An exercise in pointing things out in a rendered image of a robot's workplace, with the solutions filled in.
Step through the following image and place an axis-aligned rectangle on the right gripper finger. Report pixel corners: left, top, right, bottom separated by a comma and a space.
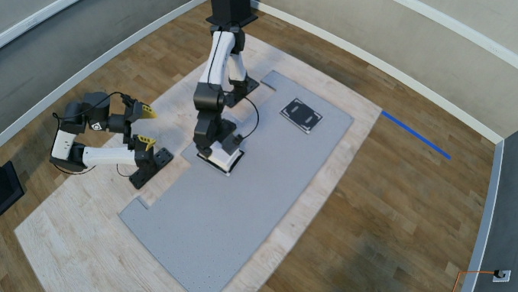
139, 105, 157, 119
138, 135, 156, 151

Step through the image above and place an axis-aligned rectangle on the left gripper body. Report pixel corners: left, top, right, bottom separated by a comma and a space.
196, 118, 237, 158

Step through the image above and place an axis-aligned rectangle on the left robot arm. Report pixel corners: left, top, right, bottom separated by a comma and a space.
193, 25, 259, 156

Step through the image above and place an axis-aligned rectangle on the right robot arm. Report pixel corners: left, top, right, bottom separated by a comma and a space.
49, 92, 173, 190

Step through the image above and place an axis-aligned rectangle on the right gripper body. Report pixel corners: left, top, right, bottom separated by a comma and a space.
108, 113, 148, 152

